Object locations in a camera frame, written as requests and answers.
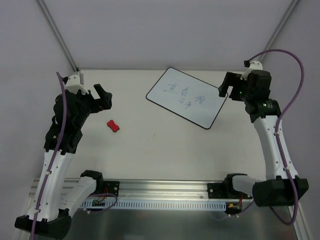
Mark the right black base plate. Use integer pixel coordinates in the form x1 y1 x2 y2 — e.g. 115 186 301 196
207 182 229 199

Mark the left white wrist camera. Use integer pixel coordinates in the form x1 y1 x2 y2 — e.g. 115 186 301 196
65 72 89 94

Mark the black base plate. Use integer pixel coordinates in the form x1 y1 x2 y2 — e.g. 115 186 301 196
102 180 120 197
207 182 229 199

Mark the right aluminium frame post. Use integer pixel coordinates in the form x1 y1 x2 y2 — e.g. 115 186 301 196
263 0 302 51

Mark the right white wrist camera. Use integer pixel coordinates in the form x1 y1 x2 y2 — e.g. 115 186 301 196
240 60 263 80

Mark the white whiteboard black frame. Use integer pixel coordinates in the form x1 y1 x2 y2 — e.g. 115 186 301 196
146 67 227 130

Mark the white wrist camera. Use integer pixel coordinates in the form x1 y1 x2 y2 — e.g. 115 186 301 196
65 72 89 94
240 60 263 80

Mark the aluminium frame post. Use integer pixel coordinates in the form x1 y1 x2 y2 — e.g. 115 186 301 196
263 0 302 51
35 0 79 72

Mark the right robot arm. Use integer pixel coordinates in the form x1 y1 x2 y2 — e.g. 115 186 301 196
218 70 309 207

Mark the white slotted cable duct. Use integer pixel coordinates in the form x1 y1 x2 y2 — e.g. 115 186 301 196
79 198 227 212

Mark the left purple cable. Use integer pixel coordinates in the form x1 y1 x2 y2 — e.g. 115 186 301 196
29 71 69 240

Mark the aluminium mounting rail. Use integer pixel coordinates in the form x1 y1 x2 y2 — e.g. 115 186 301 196
28 176 261 201

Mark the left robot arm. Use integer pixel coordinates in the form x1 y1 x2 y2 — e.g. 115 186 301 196
14 84 112 240

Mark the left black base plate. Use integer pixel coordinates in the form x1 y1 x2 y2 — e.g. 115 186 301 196
102 180 120 197

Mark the left aluminium frame post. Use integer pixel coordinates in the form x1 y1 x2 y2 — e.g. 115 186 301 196
35 0 79 72

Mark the red whiteboard eraser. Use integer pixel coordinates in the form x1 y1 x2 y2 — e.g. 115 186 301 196
106 120 120 133

